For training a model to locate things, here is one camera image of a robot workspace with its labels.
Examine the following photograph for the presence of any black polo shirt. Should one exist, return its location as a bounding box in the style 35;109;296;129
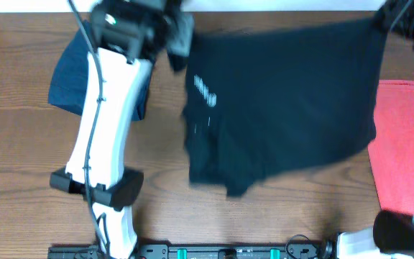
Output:
183;18;387;196

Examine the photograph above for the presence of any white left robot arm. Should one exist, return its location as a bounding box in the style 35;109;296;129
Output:
50;1;193;258

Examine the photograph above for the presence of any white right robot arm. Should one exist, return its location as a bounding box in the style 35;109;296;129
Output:
316;1;414;259

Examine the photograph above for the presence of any red t-shirt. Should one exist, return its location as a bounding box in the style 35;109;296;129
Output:
368;80;414;214

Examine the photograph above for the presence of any folded navy blue garment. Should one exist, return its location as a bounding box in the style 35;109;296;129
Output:
48;31;147;116

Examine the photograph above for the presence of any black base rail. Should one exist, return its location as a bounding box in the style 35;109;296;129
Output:
47;235;337;259

